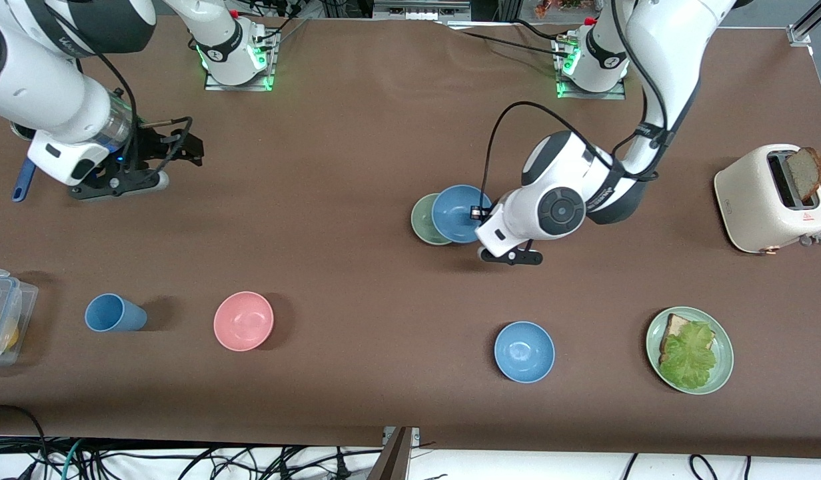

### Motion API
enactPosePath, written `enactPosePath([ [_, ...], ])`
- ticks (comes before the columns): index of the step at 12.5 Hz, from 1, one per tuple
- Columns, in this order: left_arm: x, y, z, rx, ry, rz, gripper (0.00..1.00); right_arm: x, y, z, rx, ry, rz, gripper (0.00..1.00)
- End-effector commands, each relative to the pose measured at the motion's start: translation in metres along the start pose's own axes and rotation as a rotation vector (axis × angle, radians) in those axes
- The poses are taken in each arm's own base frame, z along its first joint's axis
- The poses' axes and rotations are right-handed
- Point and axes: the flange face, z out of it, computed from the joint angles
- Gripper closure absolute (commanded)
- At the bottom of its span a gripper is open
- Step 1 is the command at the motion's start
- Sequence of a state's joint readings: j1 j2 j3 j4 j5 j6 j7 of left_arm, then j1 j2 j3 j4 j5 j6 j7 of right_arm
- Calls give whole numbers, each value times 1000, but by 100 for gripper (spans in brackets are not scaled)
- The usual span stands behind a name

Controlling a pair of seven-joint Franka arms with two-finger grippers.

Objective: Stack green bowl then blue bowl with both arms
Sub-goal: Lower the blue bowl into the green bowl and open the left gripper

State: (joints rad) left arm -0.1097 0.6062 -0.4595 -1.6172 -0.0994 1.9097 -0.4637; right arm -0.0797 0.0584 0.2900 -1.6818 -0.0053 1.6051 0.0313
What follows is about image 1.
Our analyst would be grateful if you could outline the blue cup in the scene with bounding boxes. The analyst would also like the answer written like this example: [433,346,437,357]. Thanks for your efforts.
[85,293,148,333]

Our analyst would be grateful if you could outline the wooden table support beam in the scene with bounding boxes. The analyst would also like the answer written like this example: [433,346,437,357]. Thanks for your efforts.
[367,427,412,480]

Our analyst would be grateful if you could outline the blue bowl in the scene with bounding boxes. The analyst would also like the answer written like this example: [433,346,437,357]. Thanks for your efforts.
[432,184,494,245]
[494,321,556,384]

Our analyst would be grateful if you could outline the curled black floor cable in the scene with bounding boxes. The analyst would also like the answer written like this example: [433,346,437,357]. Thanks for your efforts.
[688,454,719,480]

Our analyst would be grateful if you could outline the blue handled metal pan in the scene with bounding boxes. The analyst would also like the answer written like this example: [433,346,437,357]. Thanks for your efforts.
[11,122,38,203]

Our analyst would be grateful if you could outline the green plate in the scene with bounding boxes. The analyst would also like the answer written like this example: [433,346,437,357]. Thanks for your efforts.
[646,306,735,395]

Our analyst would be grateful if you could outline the pink bowl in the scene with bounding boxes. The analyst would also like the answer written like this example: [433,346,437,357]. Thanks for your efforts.
[213,291,275,352]

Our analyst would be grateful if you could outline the bread slice with white crumb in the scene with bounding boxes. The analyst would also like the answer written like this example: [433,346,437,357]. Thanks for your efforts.
[659,313,716,364]

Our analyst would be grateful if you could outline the black floor cable tangle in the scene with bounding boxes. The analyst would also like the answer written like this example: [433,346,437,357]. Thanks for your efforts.
[84,443,385,480]

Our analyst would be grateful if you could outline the clear container with blue lid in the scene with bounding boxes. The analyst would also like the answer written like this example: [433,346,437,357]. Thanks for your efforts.
[0,269,39,369]

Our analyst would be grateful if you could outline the black cable on table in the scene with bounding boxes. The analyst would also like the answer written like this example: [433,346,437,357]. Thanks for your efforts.
[444,23,574,61]

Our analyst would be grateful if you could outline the aluminium corner post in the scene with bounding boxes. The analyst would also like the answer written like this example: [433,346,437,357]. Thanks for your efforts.
[787,0,821,46]

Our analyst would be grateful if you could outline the teal floor cable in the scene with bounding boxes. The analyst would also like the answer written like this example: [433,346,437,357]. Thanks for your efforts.
[61,439,86,480]

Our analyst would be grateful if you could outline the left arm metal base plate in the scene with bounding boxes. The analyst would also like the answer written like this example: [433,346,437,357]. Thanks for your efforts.
[555,37,628,101]

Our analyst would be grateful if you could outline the green lettuce leaf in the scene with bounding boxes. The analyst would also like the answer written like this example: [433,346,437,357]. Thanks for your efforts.
[659,321,718,391]

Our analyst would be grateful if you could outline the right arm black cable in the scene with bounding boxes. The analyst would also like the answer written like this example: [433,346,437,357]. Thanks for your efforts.
[44,3,193,182]

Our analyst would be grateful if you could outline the green bowl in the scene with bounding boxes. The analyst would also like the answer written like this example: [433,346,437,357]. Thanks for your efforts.
[410,193,452,246]

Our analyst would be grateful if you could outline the cream white toaster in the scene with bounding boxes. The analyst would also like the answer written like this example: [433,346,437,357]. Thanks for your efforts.
[714,143,821,255]

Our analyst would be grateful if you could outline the brown toasted bread slice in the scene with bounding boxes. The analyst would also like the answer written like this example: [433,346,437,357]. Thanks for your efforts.
[785,147,821,201]

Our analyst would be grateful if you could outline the black looped floor cable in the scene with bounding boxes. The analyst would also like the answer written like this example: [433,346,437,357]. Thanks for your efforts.
[0,405,49,480]

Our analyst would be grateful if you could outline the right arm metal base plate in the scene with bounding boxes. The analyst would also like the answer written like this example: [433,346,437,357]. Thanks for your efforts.
[204,30,278,92]

